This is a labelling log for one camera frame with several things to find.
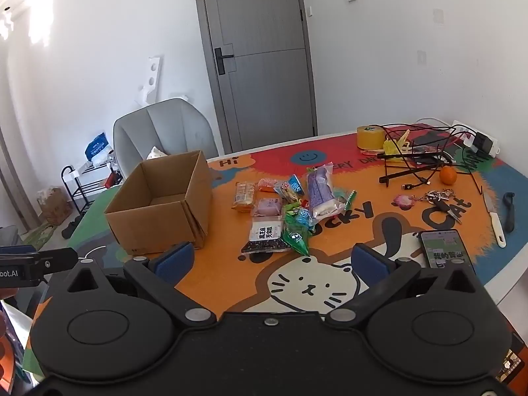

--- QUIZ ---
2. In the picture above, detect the black flat pouch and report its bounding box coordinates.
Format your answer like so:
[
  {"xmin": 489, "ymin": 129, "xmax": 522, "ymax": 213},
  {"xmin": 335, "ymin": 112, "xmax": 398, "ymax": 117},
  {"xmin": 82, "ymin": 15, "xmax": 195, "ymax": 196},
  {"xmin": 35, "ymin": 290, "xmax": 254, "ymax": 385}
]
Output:
[{"xmin": 412, "ymin": 132, "xmax": 454, "ymax": 153}]

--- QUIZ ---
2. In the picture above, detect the clear chicken feet packet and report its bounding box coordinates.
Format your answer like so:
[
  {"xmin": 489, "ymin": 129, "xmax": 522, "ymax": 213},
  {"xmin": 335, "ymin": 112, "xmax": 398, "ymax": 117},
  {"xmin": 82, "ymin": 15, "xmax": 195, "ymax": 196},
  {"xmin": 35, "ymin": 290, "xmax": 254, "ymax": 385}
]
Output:
[{"xmin": 274, "ymin": 181, "xmax": 304, "ymax": 205}]

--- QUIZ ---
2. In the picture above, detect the white handled knife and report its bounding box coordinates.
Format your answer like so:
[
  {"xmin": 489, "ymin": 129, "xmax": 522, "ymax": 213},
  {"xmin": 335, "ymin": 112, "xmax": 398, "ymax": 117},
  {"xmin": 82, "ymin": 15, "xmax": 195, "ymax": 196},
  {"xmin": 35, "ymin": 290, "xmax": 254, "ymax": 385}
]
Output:
[{"xmin": 482, "ymin": 192, "xmax": 507, "ymax": 248}]

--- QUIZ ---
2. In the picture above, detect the black charging cable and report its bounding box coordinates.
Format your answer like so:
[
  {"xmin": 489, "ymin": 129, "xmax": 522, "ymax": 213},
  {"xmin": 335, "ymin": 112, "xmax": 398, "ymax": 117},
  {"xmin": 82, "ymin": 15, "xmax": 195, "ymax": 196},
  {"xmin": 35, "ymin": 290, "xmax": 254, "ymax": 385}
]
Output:
[{"xmin": 379, "ymin": 123, "xmax": 496, "ymax": 192}]

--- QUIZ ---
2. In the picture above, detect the white power strip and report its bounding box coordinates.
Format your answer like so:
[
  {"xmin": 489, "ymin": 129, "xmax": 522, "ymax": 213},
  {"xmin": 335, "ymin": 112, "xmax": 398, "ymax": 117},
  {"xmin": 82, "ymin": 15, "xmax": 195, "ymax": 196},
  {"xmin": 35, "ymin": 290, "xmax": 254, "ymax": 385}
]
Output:
[{"xmin": 451, "ymin": 119, "xmax": 502, "ymax": 158}]

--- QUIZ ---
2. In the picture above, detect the printed cartoon table mat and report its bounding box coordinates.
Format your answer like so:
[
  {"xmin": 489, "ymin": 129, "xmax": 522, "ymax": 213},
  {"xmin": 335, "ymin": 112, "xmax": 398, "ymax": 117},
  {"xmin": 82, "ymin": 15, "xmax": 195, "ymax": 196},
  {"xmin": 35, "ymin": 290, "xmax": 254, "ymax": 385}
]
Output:
[{"xmin": 22, "ymin": 125, "xmax": 518, "ymax": 380}]

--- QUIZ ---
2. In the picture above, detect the plain green snack packet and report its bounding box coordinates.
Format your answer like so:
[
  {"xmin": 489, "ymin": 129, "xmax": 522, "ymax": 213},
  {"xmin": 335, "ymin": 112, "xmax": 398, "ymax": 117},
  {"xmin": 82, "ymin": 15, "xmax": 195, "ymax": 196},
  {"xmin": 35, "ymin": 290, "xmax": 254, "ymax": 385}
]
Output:
[{"xmin": 282, "ymin": 203, "xmax": 304, "ymax": 223}]

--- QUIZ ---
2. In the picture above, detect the green striped edge snack packet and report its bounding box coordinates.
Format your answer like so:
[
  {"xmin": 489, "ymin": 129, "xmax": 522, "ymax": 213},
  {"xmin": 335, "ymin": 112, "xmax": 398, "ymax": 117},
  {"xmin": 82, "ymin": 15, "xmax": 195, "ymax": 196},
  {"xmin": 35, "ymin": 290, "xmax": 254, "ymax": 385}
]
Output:
[{"xmin": 332, "ymin": 190, "xmax": 357, "ymax": 211}]

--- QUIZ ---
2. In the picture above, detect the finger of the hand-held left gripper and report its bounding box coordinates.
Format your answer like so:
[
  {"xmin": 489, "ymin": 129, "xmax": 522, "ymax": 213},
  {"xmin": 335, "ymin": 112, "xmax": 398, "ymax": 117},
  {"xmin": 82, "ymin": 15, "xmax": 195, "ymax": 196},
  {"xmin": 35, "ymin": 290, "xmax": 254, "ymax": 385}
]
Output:
[{"xmin": 35, "ymin": 248, "xmax": 79, "ymax": 275}]

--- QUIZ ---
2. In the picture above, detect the clear biscuit packet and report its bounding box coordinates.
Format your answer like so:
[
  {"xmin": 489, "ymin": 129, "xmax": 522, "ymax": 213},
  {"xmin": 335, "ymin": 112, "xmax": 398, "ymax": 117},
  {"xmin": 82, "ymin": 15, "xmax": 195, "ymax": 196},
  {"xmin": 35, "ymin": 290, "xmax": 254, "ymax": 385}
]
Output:
[{"xmin": 231, "ymin": 181, "xmax": 256, "ymax": 212}]

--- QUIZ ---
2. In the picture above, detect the yellow tape roll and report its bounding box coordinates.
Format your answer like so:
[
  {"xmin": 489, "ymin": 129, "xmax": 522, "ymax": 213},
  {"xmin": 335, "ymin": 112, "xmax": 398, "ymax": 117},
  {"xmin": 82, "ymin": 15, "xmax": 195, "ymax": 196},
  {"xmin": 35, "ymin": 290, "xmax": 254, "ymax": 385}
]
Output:
[{"xmin": 357, "ymin": 124, "xmax": 388, "ymax": 150}]

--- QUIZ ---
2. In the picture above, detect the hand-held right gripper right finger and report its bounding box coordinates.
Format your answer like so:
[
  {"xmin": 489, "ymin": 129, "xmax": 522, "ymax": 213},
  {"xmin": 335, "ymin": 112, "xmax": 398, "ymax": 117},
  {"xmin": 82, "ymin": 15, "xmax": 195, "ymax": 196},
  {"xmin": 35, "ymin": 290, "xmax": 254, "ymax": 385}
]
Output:
[{"xmin": 325, "ymin": 243, "xmax": 481, "ymax": 331}]

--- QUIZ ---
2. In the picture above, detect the small brown carton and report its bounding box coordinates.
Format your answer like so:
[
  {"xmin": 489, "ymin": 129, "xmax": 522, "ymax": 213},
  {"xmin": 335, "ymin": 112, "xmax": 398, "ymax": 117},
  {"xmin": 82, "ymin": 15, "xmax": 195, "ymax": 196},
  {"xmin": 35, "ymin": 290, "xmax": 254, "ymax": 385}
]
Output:
[{"xmin": 37, "ymin": 187, "xmax": 73, "ymax": 225}]

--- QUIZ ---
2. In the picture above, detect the grey door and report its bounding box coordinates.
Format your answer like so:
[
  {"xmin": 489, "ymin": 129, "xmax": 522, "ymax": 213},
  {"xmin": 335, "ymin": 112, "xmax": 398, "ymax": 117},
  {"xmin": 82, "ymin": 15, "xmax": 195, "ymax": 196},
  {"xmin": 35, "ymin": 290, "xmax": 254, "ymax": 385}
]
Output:
[{"xmin": 192, "ymin": 0, "xmax": 318, "ymax": 153}]

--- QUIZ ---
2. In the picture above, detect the black door handle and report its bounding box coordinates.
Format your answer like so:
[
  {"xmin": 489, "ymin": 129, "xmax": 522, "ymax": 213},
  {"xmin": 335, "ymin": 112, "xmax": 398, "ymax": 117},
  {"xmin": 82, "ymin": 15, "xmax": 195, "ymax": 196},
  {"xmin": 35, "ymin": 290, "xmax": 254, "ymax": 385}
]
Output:
[{"xmin": 214, "ymin": 48, "xmax": 236, "ymax": 76}]

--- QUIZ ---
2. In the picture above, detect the cardboard box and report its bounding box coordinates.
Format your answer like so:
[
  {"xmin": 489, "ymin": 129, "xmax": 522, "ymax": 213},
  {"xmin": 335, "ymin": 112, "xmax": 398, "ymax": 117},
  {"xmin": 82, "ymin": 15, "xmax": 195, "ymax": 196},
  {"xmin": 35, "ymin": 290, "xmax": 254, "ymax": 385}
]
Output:
[{"xmin": 104, "ymin": 150, "xmax": 213, "ymax": 255}]

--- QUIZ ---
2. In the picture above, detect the pink snack packet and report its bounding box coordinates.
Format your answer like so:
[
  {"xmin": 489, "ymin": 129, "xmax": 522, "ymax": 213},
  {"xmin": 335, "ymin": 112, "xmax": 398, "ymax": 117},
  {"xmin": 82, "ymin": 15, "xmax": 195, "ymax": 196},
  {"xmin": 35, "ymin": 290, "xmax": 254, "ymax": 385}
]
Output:
[{"xmin": 251, "ymin": 197, "xmax": 283, "ymax": 217}]

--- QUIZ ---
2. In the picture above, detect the white foam packing piece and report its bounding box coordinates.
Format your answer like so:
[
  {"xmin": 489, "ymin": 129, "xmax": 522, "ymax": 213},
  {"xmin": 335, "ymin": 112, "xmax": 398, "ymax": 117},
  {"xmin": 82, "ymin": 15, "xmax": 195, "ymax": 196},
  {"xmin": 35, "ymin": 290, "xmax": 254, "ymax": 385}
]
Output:
[{"xmin": 134, "ymin": 55, "xmax": 162, "ymax": 110}]

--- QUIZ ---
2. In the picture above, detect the purple bread packet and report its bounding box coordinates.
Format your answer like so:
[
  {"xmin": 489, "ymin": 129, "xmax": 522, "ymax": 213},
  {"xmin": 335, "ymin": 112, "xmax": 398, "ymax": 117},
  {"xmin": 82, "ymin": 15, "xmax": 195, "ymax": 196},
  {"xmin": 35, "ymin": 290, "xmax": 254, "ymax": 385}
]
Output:
[{"xmin": 305, "ymin": 164, "xmax": 346, "ymax": 220}]

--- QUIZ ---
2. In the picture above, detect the blue plastic bag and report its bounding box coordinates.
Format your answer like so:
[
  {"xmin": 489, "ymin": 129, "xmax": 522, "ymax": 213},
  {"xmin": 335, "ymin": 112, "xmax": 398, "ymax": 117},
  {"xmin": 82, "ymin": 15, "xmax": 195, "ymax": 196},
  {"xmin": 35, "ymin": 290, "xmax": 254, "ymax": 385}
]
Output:
[{"xmin": 85, "ymin": 132, "xmax": 110, "ymax": 161}]

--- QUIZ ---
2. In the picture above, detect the bunch of keys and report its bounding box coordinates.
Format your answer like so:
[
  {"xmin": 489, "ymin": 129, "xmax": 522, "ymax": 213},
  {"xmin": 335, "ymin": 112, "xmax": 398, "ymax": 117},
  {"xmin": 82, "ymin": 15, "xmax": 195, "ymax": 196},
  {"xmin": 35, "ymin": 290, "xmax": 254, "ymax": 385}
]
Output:
[{"xmin": 421, "ymin": 189, "xmax": 465, "ymax": 224}]

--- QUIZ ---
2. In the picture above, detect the black and white snack packet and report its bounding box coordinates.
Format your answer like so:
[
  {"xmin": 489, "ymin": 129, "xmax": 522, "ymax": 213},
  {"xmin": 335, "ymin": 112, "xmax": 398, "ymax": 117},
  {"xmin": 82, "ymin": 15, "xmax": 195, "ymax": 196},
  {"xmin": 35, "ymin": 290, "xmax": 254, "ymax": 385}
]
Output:
[{"xmin": 241, "ymin": 219, "xmax": 291, "ymax": 254}]

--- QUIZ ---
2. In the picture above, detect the grey upholstered chair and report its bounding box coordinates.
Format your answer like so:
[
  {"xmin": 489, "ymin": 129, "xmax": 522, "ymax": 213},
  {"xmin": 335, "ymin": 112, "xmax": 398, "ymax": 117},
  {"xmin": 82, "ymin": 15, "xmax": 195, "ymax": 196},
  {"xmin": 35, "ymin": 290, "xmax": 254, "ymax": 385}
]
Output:
[{"xmin": 113, "ymin": 98, "xmax": 219, "ymax": 174}]

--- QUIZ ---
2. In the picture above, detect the green snack packet white label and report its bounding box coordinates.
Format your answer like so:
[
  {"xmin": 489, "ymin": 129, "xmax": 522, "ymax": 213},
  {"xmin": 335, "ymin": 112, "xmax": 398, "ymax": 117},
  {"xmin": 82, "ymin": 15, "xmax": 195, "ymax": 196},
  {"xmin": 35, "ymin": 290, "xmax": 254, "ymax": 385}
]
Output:
[{"xmin": 282, "ymin": 220, "xmax": 311, "ymax": 256}]

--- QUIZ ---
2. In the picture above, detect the black wire rack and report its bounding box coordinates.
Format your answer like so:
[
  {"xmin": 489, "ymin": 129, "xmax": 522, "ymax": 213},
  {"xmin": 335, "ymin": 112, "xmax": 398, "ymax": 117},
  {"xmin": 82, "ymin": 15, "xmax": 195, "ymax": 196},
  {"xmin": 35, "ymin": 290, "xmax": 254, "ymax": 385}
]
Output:
[{"xmin": 379, "ymin": 124, "xmax": 485, "ymax": 194}]

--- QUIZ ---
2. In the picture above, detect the yellow plastic clip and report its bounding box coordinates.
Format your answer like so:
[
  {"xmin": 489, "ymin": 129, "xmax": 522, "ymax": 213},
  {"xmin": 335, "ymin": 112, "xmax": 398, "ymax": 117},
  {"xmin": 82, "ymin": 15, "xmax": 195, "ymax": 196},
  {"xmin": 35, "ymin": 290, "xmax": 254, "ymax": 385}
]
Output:
[{"xmin": 383, "ymin": 130, "xmax": 413, "ymax": 153}]

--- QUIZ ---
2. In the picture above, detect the black peeler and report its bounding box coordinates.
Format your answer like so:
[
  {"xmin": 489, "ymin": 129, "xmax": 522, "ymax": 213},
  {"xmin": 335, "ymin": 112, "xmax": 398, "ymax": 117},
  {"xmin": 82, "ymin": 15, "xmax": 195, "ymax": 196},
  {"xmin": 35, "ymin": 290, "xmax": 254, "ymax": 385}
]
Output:
[{"xmin": 503, "ymin": 192, "xmax": 516, "ymax": 232}]

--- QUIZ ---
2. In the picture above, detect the black smartphone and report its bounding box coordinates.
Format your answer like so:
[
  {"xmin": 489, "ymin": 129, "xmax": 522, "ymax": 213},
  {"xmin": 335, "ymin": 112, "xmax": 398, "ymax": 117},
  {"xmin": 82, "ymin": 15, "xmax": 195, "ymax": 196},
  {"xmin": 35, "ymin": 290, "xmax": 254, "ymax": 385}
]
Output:
[{"xmin": 418, "ymin": 229, "xmax": 477, "ymax": 271}]

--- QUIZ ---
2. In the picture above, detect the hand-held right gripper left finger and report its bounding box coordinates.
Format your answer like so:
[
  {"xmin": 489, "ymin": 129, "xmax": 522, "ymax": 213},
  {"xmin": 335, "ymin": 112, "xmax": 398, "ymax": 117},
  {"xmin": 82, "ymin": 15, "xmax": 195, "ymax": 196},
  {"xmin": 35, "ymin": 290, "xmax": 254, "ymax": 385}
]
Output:
[{"xmin": 66, "ymin": 243, "xmax": 218, "ymax": 331}]

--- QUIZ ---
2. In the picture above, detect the black charger plug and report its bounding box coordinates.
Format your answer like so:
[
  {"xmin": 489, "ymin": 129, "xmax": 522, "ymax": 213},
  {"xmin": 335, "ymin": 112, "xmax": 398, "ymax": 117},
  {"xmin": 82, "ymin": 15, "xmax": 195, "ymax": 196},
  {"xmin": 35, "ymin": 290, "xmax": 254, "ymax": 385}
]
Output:
[{"xmin": 471, "ymin": 131, "xmax": 496, "ymax": 155}]

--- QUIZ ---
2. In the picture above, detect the black shoe rack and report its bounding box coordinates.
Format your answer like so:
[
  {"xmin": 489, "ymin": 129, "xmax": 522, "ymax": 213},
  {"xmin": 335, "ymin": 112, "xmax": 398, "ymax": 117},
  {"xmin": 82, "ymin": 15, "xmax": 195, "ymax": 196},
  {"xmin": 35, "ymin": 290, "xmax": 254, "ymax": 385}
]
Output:
[{"xmin": 62, "ymin": 161, "xmax": 124, "ymax": 215}]

